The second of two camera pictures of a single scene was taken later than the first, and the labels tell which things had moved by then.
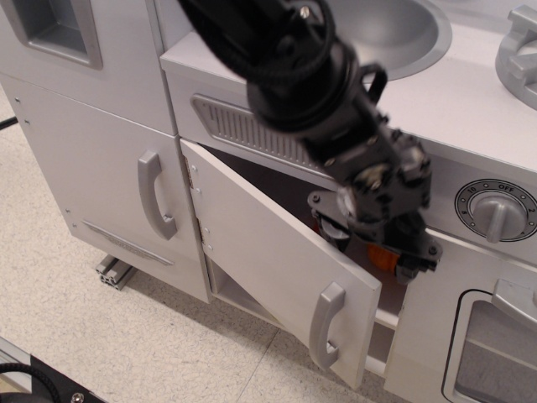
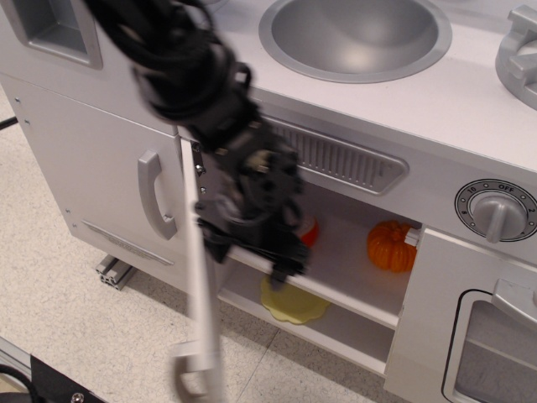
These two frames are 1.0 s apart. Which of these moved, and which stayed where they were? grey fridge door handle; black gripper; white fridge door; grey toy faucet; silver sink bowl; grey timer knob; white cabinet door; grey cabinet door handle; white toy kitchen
Moved: white cabinet door; grey cabinet door handle; black gripper
Stayed: white fridge door; grey timer knob; grey fridge door handle; silver sink bowl; white toy kitchen; grey toy faucet
